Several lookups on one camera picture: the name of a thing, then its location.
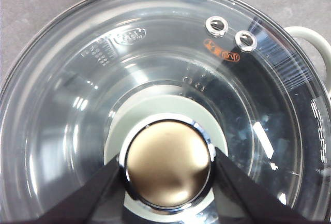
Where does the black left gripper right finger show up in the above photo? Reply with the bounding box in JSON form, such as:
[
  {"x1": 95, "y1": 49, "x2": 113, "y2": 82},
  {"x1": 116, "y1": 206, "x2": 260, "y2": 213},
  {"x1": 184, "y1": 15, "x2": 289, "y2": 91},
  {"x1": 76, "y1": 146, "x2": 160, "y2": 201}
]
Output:
[{"x1": 214, "y1": 148, "x2": 327, "y2": 224}]

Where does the glass pot lid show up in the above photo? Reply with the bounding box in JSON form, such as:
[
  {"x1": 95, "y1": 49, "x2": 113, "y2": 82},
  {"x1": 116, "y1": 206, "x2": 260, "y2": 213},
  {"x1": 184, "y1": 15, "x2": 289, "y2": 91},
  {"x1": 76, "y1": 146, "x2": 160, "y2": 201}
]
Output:
[{"x1": 0, "y1": 0, "x2": 331, "y2": 221}]

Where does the green electric steamer pot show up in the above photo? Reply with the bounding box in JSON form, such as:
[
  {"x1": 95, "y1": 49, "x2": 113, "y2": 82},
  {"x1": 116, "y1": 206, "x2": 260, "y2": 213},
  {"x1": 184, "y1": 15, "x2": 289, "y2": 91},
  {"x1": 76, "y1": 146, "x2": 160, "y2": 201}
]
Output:
[{"x1": 284, "y1": 26, "x2": 331, "y2": 100}]

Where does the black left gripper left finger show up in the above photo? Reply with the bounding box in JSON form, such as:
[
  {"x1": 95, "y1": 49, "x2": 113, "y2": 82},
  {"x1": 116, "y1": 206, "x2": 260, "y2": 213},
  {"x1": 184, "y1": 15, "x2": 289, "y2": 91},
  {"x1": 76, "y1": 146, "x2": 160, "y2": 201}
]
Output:
[{"x1": 26, "y1": 155, "x2": 126, "y2": 224}]

